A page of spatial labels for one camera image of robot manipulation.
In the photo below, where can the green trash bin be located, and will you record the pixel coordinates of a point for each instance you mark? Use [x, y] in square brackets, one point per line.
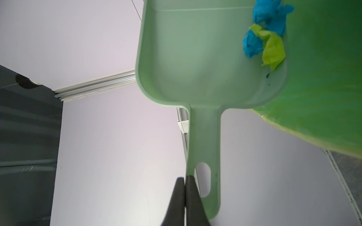
[322, 101]

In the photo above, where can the mint green dustpan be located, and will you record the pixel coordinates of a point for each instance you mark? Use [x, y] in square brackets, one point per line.
[191, 55]

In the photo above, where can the aluminium frame profiles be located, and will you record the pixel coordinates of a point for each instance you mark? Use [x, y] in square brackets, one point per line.
[94, 87]

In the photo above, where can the small white mesh basket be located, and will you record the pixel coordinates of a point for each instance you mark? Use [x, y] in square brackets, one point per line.
[183, 120]

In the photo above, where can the blue green scraps front left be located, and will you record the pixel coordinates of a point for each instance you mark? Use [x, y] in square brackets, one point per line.
[266, 33]

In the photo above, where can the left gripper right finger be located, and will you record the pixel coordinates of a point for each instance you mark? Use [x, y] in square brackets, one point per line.
[195, 213]

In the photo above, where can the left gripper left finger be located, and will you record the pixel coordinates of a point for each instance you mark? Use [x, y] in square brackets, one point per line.
[176, 209]

